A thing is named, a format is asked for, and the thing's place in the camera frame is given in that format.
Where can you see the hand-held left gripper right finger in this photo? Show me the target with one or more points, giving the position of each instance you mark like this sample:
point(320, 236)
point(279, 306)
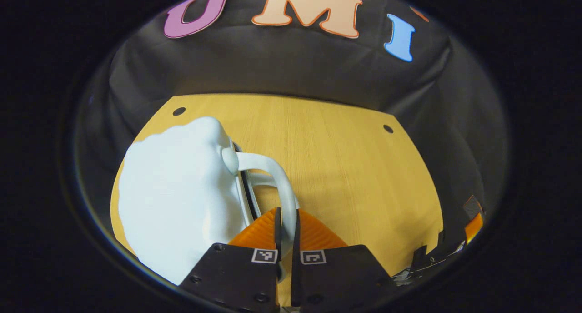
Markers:
point(336, 276)

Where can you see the black backdrop cloth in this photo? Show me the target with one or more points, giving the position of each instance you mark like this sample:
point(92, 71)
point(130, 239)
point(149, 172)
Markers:
point(295, 63)

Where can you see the white suitcase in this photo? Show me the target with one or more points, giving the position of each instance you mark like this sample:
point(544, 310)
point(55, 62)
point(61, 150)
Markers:
point(182, 194)

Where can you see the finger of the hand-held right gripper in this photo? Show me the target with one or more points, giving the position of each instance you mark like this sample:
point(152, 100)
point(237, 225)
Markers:
point(474, 226)

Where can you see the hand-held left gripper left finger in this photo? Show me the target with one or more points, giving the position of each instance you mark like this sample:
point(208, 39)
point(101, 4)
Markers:
point(232, 276)

